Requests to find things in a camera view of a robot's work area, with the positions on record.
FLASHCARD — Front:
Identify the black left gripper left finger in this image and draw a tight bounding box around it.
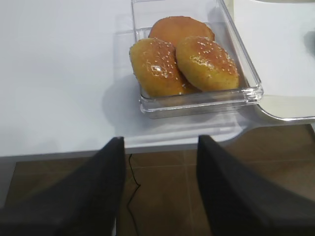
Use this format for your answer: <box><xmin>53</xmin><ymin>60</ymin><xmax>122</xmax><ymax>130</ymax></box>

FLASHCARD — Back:
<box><xmin>0</xmin><ymin>137</ymin><xmax>126</xmax><ymax>236</ymax></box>

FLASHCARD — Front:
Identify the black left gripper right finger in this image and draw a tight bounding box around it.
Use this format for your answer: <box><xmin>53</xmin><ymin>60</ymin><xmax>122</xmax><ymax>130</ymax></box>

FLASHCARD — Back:
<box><xmin>197</xmin><ymin>135</ymin><xmax>315</xmax><ymax>236</ymax></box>

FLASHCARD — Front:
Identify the right sesame top bun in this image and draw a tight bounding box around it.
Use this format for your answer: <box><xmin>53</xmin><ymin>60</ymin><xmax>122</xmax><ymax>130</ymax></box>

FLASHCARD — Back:
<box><xmin>176</xmin><ymin>36</ymin><xmax>240</xmax><ymax>92</ymax></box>

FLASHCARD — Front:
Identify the sesame bun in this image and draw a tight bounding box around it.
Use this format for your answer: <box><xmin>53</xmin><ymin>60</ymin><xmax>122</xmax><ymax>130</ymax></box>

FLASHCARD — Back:
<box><xmin>129</xmin><ymin>38</ymin><xmax>199</xmax><ymax>97</ymax></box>
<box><xmin>176</xmin><ymin>36</ymin><xmax>240</xmax><ymax>92</ymax></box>

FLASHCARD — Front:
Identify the clear bun container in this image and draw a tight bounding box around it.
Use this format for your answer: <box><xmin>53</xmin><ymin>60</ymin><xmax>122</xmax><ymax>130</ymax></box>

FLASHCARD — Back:
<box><xmin>131</xmin><ymin>0</ymin><xmax>263</xmax><ymax>118</ymax></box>

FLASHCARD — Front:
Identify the left sesame top bun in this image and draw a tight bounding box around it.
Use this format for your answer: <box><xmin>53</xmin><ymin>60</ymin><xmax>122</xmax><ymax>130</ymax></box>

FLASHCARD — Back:
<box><xmin>129</xmin><ymin>38</ymin><xmax>199</xmax><ymax>97</ymax></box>

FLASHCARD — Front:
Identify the white metal tray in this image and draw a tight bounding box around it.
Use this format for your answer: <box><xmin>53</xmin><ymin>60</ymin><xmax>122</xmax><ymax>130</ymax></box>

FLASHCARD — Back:
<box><xmin>226</xmin><ymin>0</ymin><xmax>315</xmax><ymax>123</ymax></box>

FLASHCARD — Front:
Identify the plain bottom bun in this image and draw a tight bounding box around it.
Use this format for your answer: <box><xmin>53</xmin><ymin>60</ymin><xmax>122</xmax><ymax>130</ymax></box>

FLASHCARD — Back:
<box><xmin>149</xmin><ymin>16</ymin><xmax>215</xmax><ymax>47</ymax></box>

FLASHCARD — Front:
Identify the thin black cable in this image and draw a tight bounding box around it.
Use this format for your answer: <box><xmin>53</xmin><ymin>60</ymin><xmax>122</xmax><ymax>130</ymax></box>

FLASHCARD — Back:
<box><xmin>126</xmin><ymin>153</ymin><xmax>141</xmax><ymax>236</ymax></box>

